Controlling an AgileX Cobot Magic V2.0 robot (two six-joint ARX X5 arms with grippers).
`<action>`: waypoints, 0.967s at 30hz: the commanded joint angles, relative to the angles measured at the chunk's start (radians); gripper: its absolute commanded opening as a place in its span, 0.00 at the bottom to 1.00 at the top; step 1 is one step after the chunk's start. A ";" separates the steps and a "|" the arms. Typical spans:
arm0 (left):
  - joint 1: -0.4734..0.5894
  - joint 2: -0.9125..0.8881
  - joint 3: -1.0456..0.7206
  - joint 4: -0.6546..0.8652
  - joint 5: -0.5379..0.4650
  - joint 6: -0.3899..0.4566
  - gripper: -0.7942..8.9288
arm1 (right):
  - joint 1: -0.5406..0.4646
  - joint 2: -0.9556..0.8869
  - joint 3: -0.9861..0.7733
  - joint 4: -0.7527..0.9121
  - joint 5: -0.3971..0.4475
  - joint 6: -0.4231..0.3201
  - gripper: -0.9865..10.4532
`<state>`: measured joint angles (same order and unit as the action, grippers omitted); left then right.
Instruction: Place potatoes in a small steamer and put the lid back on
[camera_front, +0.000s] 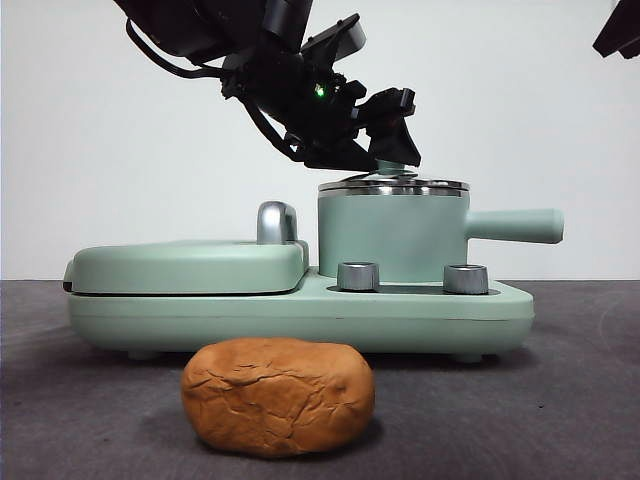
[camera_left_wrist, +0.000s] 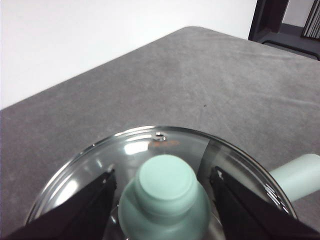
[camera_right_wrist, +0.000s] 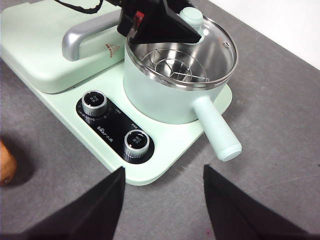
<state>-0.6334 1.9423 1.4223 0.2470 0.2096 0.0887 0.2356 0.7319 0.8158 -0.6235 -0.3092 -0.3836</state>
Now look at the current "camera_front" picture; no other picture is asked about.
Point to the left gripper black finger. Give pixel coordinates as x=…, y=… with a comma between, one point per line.
x=397, y=142
x=340, y=156

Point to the glass pot lid green knob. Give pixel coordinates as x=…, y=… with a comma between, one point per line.
x=440, y=184

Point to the brown potato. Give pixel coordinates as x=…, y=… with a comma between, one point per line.
x=277, y=395

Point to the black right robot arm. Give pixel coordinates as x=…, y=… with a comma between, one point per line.
x=617, y=25

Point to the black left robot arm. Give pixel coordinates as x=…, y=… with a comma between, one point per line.
x=280, y=75

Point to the silver control knob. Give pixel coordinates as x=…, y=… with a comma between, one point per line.
x=466, y=280
x=359, y=277

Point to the mint green breakfast maker base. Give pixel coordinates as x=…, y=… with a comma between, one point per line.
x=300, y=320

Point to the mint green grill cover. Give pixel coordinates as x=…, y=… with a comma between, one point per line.
x=175, y=265

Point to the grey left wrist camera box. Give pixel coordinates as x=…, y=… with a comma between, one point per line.
x=350, y=37

